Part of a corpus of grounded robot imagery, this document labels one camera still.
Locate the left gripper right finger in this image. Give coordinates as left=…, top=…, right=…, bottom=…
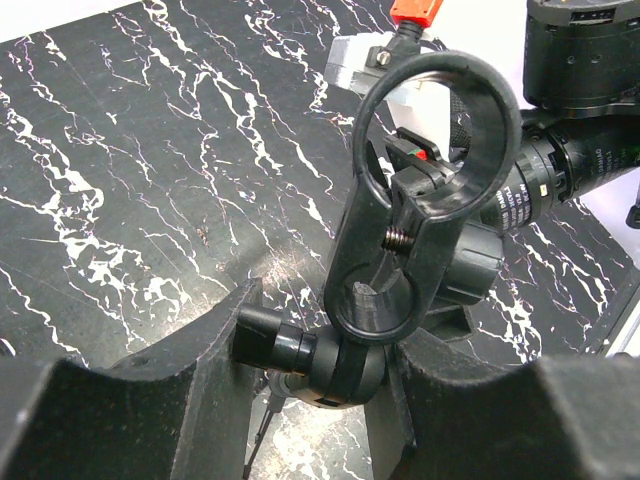
left=365, top=330, right=639, bottom=479

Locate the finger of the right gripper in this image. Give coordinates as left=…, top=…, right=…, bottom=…
left=384, top=127, right=466, bottom=189

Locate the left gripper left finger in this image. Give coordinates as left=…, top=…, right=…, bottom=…
left=1, top=279, right=262, bottom=479

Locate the black tripod mic stand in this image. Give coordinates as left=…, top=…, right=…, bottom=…
left=232, top=49, right=524, bottom=480

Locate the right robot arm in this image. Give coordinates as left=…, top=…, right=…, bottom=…
left=479, top=1, right=639, bottom=233

